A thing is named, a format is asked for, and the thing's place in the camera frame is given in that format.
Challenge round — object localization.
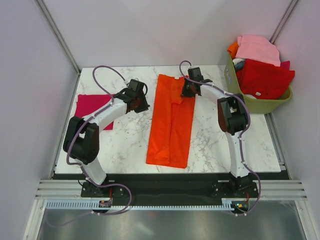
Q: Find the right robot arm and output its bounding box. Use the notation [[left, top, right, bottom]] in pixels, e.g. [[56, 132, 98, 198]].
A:
[[181, 67, 259, 198]]

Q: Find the teal garment in basket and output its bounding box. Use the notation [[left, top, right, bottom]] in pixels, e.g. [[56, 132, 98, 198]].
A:
[[234, 61, 245, 72]]

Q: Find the white garment in basket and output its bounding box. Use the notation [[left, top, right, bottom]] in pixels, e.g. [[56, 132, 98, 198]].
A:
[[232, 58, 245, 66]]

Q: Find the orange garment in basket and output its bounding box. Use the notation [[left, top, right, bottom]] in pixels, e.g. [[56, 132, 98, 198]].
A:
[[227, 41, 239, 59]]

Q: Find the right aluminium rail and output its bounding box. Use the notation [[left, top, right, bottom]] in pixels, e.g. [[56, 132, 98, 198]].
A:
[[264, 113, 291, 180]]

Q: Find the orange t shirt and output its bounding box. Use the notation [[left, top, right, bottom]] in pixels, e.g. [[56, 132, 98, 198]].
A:
[[146, 74, 196, 169]]

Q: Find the red t shirt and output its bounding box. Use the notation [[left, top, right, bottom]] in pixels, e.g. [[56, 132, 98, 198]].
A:
[[236, 59, 295, 100]]

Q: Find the olive green laundry basket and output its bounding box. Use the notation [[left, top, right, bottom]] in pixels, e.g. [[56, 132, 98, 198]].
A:
[[224, 53, 293, 114]]

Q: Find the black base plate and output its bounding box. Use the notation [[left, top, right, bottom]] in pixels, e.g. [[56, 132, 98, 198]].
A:
[[53, 173, 259, 207]]

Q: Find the white slotted cable duct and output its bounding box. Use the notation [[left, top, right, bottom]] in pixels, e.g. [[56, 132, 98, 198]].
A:
[[45, 199, 249, 211]]

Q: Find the right aluminium frame post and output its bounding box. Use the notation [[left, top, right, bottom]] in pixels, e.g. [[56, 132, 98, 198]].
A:
[[269, 0, 300, 44]]

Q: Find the aluminium frame post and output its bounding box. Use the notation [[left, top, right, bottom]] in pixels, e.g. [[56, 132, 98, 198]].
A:
[[34, 0, 81, 77], [269, 0, 300, 44]]

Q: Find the magenta garment in basket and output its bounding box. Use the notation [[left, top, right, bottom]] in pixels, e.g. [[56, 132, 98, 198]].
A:
[[280, 60, 291, 70]]

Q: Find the magenta t shirt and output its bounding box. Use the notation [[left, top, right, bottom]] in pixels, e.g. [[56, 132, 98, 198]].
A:
[[74, 94, 111, 118]]

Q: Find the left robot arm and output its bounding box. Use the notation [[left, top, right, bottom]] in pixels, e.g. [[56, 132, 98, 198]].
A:
[[62, 79, 150, 197]]

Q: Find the pink t shirt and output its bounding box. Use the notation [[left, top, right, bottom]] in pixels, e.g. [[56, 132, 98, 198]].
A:
[[235, 35, 281, 67]]

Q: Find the left aluminium frame post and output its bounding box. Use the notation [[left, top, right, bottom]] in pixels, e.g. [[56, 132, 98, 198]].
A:
[[34, 0, 81, 77]]

